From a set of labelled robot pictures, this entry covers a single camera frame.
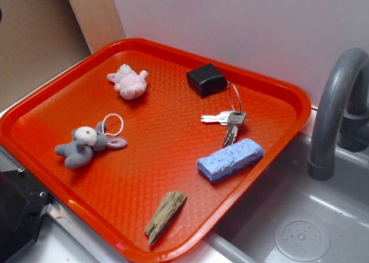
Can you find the pink plush bunny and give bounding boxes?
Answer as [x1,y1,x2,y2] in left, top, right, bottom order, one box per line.
[107,64,148,100]

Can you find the grey plush bunny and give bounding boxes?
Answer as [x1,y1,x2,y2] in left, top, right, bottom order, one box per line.
[54,113,127,170]

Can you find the orange plastic tray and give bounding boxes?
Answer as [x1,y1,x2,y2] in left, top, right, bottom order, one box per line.
[1,39,311,262]

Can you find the black key fob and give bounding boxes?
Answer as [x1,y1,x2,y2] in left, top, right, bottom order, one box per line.
[186,63,228,97]

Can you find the blue sponge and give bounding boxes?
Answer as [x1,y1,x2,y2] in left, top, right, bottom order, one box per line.
[197,139,264,183]

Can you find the weathered wood piece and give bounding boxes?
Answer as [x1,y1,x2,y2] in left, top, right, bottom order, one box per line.
[144,191,187,247]

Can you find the grey plastic sink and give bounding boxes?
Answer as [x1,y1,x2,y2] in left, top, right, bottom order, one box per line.
[206,134,368,262]

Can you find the light wooden board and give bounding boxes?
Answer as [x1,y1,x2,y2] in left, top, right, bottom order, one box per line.
[69,0,126,53]

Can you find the grey plastic faucet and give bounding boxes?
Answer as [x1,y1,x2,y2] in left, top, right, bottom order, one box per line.
[308,48,368,181]

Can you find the silver keys on ring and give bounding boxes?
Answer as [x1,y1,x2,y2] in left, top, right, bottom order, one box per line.
[201,82,247,148]

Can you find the black metal mount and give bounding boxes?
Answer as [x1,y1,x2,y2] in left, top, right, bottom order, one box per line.
[1,168,51,262]

